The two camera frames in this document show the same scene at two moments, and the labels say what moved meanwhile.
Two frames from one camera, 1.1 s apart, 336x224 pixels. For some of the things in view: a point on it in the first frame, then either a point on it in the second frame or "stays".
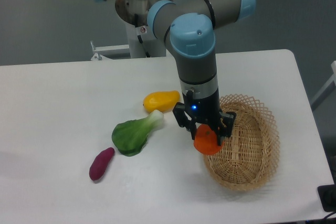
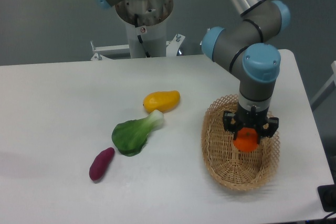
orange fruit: x=207 y=140 → x=246 y=139
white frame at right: x=326 y=90 stays
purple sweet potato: x=99 y=165 stays
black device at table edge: x=327 y=194 stays
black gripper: x=207 y=109 → x=251 y=118
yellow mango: x=163 y=100 stays
